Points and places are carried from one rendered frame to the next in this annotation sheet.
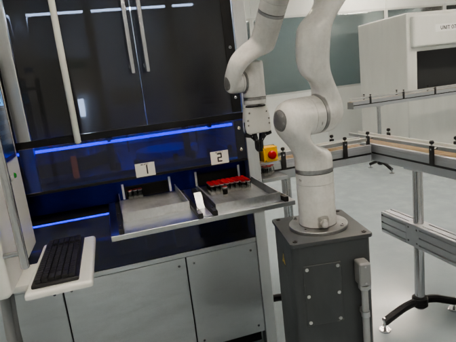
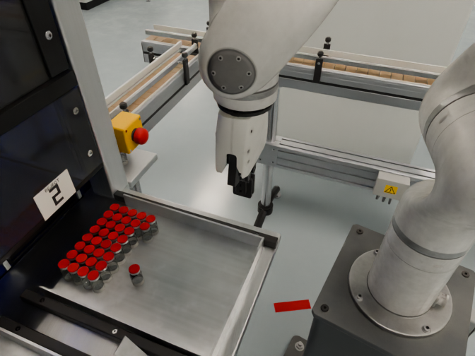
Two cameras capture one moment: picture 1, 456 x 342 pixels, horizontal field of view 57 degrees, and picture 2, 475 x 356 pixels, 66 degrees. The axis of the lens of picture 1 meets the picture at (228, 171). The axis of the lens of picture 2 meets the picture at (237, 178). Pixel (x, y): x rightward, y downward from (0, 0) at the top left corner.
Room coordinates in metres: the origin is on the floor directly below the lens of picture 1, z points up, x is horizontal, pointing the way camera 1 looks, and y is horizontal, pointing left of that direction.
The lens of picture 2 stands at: (1.34, 0.22, 1.50)
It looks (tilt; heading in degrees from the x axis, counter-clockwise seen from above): 42 degrees down; 307
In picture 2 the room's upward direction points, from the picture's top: straight up
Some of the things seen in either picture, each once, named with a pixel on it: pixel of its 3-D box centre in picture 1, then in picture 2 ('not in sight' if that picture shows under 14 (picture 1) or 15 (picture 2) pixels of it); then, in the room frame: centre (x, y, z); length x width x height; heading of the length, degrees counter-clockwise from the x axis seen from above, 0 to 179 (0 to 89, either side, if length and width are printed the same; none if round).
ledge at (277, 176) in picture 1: (270, 176); (122, 164); (2.04, -0.21, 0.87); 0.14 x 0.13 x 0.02; 15
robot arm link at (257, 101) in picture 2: (255, 101); (245, 87); (1.59, -0.13, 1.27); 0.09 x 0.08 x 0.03; 105
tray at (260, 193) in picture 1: (235, 193); (160, 265); (1.71, -0.02, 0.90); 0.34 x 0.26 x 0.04; 15
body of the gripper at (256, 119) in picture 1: (256, 117); (244, 128); (1.59, -0.13, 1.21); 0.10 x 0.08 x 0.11; 105
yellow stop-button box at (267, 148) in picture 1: (268, 153); (123, 131); (2.00, -0.20, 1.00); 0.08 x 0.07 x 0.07; 15
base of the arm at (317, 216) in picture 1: (315, 198); (412, 262); (1.32, -0.28, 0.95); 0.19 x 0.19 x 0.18
